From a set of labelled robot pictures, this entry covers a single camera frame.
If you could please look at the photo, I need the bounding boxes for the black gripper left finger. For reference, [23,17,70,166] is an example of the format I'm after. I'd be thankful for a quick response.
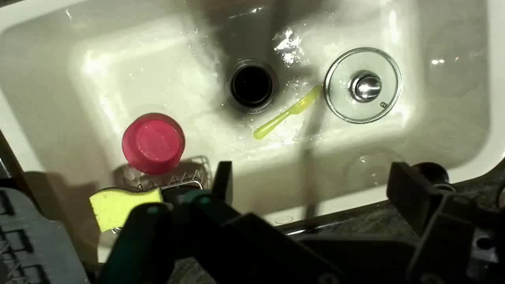
[100,159,337,284]

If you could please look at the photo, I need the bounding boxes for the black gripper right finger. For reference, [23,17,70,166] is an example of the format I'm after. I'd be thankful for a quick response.
[386,161,505,284]

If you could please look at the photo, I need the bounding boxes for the pink plastic cup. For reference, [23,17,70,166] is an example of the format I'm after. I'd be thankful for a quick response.
[119,112,185,177]

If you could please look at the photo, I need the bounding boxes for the yellow plastic fork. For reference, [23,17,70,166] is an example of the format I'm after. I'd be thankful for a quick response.
[252,84,323,142]

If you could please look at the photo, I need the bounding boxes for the metal sink drain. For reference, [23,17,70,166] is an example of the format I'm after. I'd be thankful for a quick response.
[225,60,277,110]

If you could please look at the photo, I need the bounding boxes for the yellow sponge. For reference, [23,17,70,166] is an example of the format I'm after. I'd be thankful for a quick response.
[86,188,163,234]

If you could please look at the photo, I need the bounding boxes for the glass pot lid metal knob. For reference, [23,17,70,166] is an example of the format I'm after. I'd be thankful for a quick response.
[321,46,402,126]

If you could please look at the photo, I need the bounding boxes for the white sink basin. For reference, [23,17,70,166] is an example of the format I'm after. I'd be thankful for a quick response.
[0,0,505,265]

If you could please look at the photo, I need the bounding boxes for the grey dish rack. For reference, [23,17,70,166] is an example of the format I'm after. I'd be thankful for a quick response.
[0,178,89,284]

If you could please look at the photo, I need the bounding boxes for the wire sponge caddy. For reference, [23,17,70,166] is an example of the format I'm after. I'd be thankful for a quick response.
[114,155,214,194]

